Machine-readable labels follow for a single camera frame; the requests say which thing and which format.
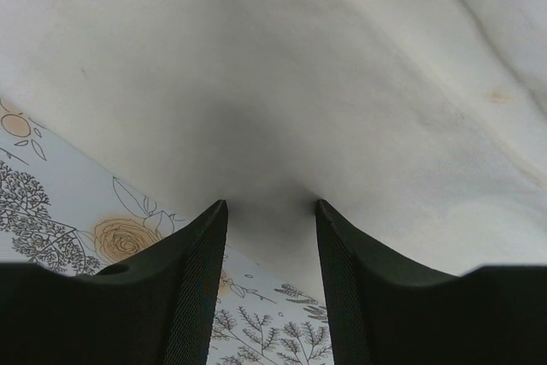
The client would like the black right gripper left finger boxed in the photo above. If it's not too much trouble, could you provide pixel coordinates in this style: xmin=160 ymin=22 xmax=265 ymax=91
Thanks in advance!
xmin=1 ymin=200 xmax=228 ymax=364

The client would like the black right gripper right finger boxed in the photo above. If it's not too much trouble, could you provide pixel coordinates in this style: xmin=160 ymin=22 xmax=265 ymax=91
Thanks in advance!
xmin=315 ymin=200 xmax=546 ymax=364

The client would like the cream white t shirt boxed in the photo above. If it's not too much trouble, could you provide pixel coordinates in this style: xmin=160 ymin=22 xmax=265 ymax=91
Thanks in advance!
xmin=1 ymin=0 xmax=546 ymax=297

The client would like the floral patterned table mat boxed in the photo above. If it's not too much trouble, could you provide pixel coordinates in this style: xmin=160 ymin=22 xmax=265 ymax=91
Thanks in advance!
xmin=1 ymin=100 xmax=333 ymax=364

